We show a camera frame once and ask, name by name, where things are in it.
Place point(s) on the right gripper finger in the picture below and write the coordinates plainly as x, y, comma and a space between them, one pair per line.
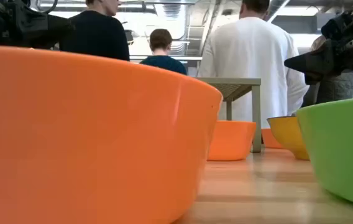
316, 62

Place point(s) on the orange mini bowl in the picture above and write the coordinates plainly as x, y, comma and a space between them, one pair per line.
269, 140
231, 140
86, 140

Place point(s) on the green mini bowl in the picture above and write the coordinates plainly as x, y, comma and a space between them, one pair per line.
341, 149

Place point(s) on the grey-green perforated metal rack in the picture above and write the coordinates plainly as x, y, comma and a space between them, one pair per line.
241, 81

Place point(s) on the yellow patterned mini bowl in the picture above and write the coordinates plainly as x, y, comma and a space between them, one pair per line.
288, 137

